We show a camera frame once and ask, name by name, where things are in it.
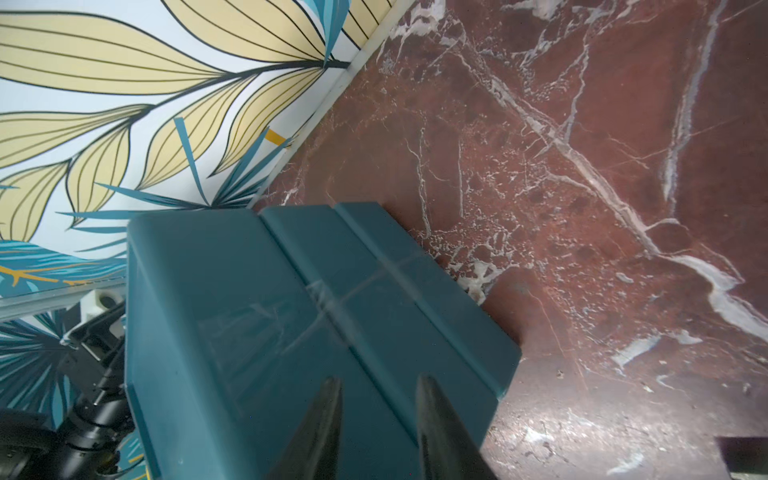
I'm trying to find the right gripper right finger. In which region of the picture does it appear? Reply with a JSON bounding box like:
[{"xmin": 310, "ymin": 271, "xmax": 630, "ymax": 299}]
[{"xmin": 416, "ymin": 375, "xmax": 497, "ymax": 480}]

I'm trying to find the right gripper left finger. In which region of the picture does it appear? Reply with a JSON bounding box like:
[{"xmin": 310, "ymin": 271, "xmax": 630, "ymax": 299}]
[{"xmin": 265, "ymin": 377, "xmax": 343, "ymax": 479}]

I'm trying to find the teal drawer cabinet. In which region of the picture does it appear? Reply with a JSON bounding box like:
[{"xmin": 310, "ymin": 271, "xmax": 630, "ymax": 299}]
[{"xmin": 125, "ymin": 203, "xmax": 521, "ymax": 479}]

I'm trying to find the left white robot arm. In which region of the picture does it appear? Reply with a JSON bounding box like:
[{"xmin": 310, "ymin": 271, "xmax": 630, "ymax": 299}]
[{"xmin": 1, "ymin": 303, "xmax": 141, "ymax": 479}]

